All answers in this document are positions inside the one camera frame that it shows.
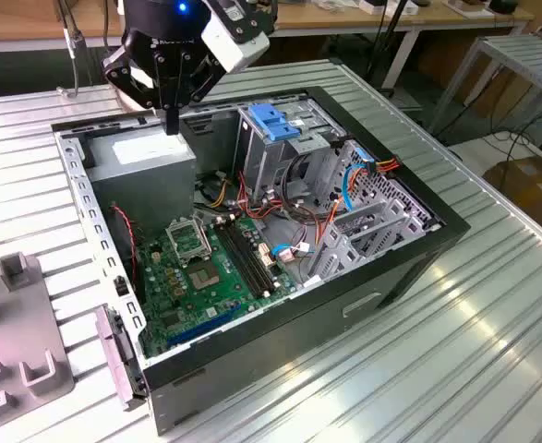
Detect beige motherboard connector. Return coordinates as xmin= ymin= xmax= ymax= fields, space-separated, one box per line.
xmin=257 ymin=242 xmax=277 ymax=271

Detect black case fan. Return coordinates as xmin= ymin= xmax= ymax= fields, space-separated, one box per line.
xmin=108 ymin=202 xmax=145 ymax=305

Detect red orange wire bundle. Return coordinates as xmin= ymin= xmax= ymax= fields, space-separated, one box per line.
xmin=235 ymin=169 xmax=302 ymax=223

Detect red black fan wire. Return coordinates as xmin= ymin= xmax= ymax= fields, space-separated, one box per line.
xmin=110 ymin=204 xmax=139 ymax=282

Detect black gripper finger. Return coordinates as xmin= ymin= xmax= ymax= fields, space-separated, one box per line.
xmin=102 ymin=45 xmax=175 ymax=136
xmin=172 ymin=54 xmax=229 ymax=136

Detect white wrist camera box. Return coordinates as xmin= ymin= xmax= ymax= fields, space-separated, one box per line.
xmin=199 ymin=0 xmax=279 ymax=75

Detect black wire bundle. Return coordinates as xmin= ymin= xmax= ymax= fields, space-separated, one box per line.
xmin=279 ymin=154 xmax=331 ymax=222

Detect orange red yellow power wire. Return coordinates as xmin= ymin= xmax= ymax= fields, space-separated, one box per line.
xmin=314 ymin=155 xmax=401 ymax=246

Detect CPU socket with gold pins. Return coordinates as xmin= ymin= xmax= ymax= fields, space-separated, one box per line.
xmin=187 ymin=262 xmax=228 ymax=293

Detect grey card retention latch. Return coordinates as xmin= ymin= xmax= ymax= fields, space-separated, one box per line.
xmin=93 ymin=304 xmax=150 ymax=412

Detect yellow orange wire bundle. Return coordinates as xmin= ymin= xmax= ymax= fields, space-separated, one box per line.
xmin=204 ymin=177 xmax=231 ymax=209

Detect small black desk device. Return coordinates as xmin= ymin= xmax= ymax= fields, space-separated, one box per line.
xmin=488 ymin=0 xmax=522 ymax=15

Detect grey metal disk bay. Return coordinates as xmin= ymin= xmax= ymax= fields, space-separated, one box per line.
xmin=305 ymin=138 xmax=440 ymax=282

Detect blue SATA wire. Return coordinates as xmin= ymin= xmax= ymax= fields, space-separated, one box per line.
xmin=342 ymin=151 xmax=374 ymax=213

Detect metal slat side table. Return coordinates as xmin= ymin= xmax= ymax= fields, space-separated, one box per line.
xmin=425 ymin=34 xmax=542 ymax=135

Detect grey power supply unit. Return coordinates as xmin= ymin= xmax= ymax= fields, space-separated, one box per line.
xmin=85 ymin=124 xmax=198 ymax=232

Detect grey metal optical drive cage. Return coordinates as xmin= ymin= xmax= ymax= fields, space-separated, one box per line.
xmin=233 ymin=99 xmax=348 ymax=209

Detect grey robot cable with plug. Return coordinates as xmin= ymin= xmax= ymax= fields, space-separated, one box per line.
xmin=56 ymin=0 xmax=87 ymax=99

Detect wooden desk with white legs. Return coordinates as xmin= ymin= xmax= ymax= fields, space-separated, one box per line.
xmin=0 ymin=0 xmax=535 ymax=89

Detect metal CPU socket cover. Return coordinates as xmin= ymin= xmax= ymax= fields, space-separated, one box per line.
xmin=165 ymin=215 xmax=212 ymax=267

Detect black open PC case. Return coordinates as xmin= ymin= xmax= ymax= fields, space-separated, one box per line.
xmin=50 ymin=85 xmax=471 ymax=437

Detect blue plastic drive latch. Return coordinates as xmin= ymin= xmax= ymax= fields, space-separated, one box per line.
xmin=247 ymin=103 xmax=302 ymax=143

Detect brown cardboard box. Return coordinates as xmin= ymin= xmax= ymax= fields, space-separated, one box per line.
xmin=482 ymin=154 xmax=542 ymax=232

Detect green motherboard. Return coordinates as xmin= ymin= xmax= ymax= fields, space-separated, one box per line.
xmin=136 ymin=214 xmax=299 ymax=359

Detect black RAM slots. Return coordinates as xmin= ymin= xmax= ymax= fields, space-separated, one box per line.
xmin=212 ymin=216 xmax=277 ymax=299

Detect blue SATA plug with label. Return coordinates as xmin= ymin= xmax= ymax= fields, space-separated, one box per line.
xmin=269 ymin=244 xmax=295 ymax=264

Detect blue expansion slot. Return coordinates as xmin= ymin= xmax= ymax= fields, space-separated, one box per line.
xmin=165 ymin=302 xmax=243 ymax=348

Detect grey parts rack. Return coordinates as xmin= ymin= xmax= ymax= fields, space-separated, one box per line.
xmin=0 ymin=251 xmax=76 ymax=425

